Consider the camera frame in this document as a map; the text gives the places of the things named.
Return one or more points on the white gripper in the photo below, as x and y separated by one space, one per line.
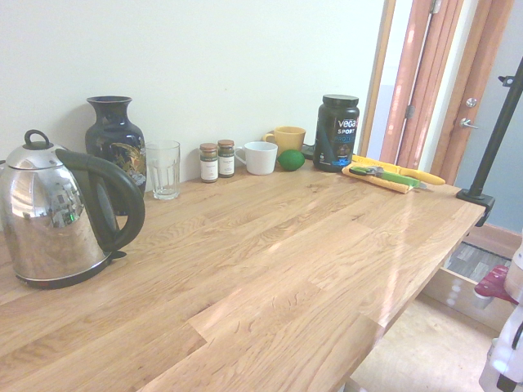
506 355

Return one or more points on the yellow ceramic mug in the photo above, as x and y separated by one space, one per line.
290 136

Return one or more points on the white ceramic mug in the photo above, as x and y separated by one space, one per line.
261 159

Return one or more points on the yellow cloth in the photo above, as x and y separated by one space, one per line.
392 187

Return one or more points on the green black scissors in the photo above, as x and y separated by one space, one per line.
400 178

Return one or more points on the black Ulanzi clamp stand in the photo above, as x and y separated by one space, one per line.
500 122

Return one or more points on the silver door lever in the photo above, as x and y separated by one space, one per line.
468 123

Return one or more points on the silver deadbolt lock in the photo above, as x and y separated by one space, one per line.
472 103

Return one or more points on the black protein powder tub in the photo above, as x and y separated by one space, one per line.
335 139

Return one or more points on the green lime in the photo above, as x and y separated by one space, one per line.
291 160

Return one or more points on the blue gray door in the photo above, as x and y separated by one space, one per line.
486 49

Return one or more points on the spice jar copper lid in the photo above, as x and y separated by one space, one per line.
208 167
226 163

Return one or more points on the clear ribbed drinking glass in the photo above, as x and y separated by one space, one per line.
162 171

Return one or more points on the dark blue painted vase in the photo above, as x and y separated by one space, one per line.
110 139

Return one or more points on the stainless steel electric kettle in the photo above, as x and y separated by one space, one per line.
45 220

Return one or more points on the wooden door frame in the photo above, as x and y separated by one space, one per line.
417 81

